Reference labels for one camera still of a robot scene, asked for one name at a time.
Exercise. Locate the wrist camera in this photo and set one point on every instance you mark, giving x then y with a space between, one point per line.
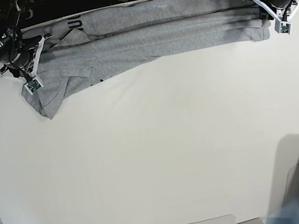
283 27
33 85

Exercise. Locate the grey T-shirt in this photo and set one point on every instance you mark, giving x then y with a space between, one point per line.
95 46

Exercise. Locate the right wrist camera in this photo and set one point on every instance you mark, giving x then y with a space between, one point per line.
33 85

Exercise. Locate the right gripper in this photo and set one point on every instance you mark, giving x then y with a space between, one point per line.
20 56

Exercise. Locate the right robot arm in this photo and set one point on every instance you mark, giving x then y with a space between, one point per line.
10 18

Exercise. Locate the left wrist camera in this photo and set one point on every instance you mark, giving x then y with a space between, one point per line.
283 27

